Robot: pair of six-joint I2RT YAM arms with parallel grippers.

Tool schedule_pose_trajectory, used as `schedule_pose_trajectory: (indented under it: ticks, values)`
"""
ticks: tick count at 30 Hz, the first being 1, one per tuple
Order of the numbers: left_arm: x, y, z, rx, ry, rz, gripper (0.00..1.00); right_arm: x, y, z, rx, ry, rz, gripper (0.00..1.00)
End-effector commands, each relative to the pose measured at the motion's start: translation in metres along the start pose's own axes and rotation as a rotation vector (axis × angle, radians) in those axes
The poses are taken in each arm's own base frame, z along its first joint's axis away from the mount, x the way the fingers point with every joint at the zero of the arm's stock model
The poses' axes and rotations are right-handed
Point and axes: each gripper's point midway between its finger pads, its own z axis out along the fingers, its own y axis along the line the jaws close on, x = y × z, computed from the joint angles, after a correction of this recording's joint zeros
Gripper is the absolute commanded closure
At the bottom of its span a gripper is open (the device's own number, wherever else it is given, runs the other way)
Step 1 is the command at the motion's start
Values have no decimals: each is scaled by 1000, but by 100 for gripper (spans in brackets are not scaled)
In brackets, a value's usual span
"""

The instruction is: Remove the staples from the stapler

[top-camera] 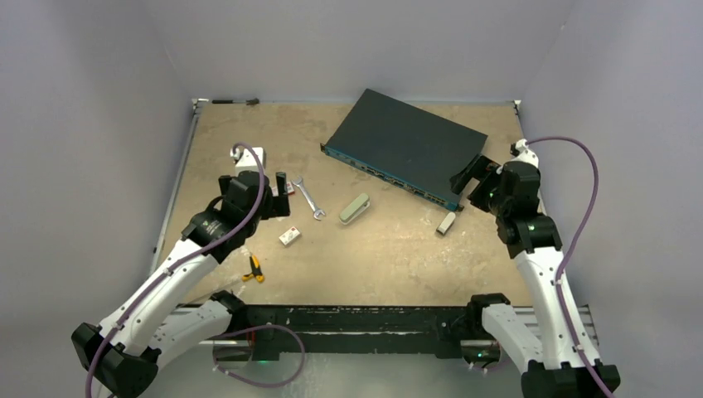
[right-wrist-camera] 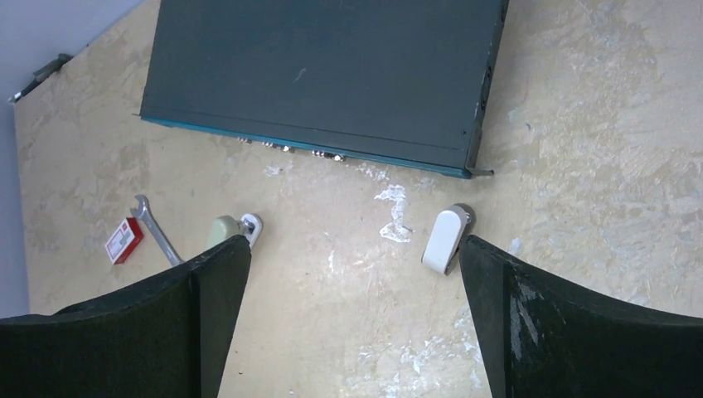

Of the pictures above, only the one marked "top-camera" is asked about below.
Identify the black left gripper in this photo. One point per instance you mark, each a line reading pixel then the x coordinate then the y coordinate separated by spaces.
pixel 276 206

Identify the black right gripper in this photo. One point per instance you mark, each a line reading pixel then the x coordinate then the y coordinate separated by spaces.
pixel 482 167

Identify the white staple box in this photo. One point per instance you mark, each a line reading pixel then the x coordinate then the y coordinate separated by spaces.
pixel 290 236

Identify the green and white stapler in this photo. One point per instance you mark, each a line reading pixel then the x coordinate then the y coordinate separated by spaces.
pixel 354 209

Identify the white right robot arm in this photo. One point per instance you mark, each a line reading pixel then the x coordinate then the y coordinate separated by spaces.
pixel 562 361

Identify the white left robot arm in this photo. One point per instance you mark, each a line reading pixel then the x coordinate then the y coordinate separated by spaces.
pixel 126 350

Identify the red staple box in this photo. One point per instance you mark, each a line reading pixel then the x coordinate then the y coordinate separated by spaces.
pixel 289 189

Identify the silver open-end wrench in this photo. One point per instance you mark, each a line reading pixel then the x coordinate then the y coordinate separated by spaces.
pixel 318 213

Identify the yellow black pliers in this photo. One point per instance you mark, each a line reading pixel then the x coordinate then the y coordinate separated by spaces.
pixel 255 271

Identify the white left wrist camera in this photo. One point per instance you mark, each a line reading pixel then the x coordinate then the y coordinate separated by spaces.
pixel 244 159

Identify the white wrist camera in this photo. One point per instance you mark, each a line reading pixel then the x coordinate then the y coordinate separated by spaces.
pixel 244 159
pixel 520 152

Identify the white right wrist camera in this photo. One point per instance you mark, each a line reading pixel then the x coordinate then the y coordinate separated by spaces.
pixel 520 152

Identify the dark blue network switch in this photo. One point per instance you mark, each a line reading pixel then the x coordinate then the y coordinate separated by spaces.
pixel 405 146

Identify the black screwdriver at wall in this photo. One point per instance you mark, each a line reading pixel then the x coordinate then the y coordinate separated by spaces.
pixel 247 102

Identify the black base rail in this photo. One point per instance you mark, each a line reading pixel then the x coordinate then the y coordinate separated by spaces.
pixel 445 332

